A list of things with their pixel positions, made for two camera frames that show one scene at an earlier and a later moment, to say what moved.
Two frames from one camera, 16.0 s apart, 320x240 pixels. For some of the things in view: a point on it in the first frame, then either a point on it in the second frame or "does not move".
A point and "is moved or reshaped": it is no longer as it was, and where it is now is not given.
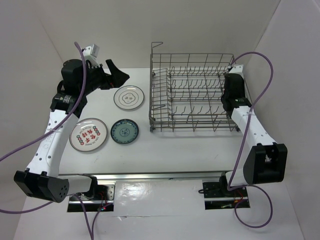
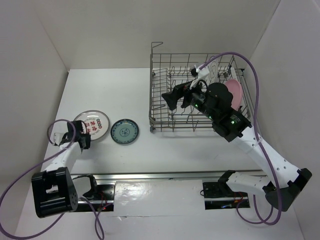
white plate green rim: (129, 97) -> (213, 69)
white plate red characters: (88, 134) is moved or reshaped
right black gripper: (243, 88) -> (178, 91)
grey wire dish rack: (185, 92) does not move
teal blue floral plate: (124, 131) does not move
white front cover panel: (159, 198) does not move
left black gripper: (117, 78) -> (87, 137)
